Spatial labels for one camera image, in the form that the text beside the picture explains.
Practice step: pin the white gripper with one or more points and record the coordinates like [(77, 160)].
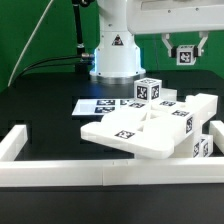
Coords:
[(174, 16)]

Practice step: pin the white chair backrest frame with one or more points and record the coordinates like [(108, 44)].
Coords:
[(154, 129)]

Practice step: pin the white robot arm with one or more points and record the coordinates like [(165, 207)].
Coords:
[(117, 57)]

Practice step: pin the white U-shaped obstacle fence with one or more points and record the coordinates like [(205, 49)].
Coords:
[(14, 173)]

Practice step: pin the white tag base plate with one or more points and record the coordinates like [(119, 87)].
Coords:
[(85, 107)]

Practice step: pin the black camera pole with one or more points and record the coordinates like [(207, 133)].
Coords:
[(77, 19)]

